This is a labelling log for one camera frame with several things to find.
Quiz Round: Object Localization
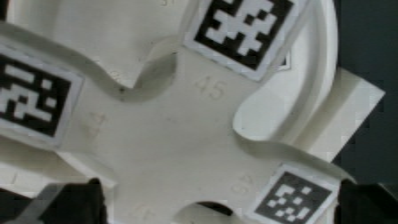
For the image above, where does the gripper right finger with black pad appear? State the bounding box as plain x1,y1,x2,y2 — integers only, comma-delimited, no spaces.
335,179,398,224

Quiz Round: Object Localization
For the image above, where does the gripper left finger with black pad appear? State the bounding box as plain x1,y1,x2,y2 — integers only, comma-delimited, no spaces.
15,178,106,224

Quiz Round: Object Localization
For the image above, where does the white cross-shaped table base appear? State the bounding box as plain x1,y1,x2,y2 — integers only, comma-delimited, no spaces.
0,0,346,224

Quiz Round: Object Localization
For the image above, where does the white round table top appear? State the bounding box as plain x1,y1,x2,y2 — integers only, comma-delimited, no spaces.
3,0,335,142

